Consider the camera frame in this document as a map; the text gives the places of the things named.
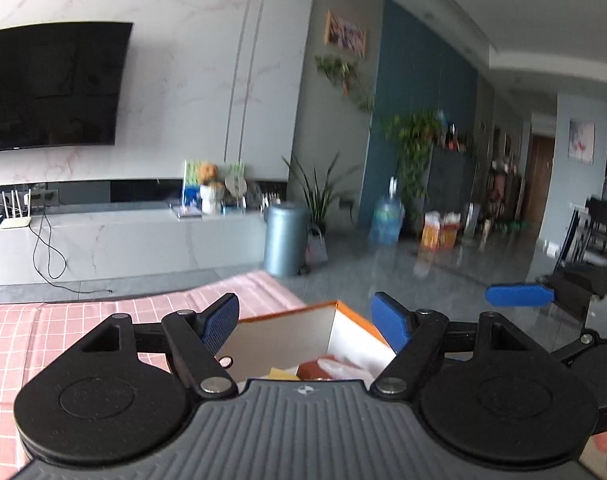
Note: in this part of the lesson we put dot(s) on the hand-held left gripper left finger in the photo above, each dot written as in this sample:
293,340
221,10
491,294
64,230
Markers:
221,322

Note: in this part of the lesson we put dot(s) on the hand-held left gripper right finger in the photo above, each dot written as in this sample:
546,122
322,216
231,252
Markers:
391,322

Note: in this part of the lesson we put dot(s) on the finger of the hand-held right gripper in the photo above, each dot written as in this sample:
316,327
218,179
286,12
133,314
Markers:
581,347
518,295

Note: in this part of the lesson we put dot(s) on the white orange-rimmed box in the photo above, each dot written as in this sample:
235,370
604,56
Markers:
283,345

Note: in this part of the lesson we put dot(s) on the yellow cloth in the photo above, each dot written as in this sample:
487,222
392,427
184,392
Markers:
281,374

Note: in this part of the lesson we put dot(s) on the orange snack bags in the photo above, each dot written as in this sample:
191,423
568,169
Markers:
439,232

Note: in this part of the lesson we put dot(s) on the black dining chairs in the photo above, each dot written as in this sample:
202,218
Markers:
598,230

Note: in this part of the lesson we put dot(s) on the grey-blue trash bin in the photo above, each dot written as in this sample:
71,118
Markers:
286,240

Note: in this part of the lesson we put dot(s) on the blue water jug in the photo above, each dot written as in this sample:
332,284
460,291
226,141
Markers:
387,217

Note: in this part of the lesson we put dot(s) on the brown wooden door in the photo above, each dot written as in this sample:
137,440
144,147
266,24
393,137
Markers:
539,180

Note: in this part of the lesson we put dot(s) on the white marble TV console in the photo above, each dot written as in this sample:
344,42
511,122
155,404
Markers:
133,245

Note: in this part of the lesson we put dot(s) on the white knitted pot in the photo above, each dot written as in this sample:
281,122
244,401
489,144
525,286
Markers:
212,199

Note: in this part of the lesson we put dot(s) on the dark grey cabinet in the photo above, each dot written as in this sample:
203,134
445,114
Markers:
451,190

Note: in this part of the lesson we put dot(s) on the round paper fan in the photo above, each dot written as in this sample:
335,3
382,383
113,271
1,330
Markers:
235,186

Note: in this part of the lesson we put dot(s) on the items on tv console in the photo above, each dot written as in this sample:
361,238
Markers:
191,180

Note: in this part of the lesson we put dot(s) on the long-leaf potted plant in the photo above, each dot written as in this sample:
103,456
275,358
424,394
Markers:
318,195

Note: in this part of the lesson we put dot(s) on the small teddy bear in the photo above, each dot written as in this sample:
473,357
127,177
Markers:
209,173

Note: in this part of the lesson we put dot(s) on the pink checkered tablecloth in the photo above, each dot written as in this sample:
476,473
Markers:
58,330

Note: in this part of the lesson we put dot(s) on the trailing green plant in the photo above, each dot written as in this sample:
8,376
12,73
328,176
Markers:
413,155

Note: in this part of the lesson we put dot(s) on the white router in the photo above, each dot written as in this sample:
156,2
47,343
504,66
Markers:
16,221

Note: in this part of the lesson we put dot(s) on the hanging ivy plant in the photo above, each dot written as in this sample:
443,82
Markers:
343,75

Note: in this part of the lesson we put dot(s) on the wall socket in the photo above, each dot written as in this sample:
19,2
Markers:
346,203

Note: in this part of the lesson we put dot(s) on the pink flower wall art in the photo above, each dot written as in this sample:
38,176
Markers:
581,141

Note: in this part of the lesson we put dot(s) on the orange-framed wall picture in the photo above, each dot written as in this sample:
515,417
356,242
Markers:
346,34

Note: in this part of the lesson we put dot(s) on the black wall television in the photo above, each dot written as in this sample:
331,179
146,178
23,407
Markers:
48,85

